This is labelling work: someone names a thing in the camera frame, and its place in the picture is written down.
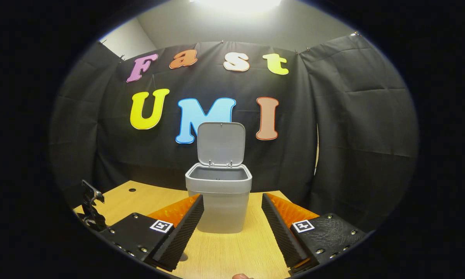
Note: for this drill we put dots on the black backdrop cloth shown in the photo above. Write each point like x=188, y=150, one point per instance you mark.
x=333, y=135

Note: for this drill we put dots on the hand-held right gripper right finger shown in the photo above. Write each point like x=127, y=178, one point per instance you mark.
x=280, y=236

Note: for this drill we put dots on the white desktop garbage bin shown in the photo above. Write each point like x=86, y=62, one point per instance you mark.
x=220, y=209

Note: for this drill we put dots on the wooden desktop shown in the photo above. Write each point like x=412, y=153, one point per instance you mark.
x=224, y=255

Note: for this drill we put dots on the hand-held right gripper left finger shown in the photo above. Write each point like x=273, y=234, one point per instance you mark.
x=182, y=236

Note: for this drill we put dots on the ceiling light panel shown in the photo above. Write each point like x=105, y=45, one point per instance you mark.
x=236, y=4

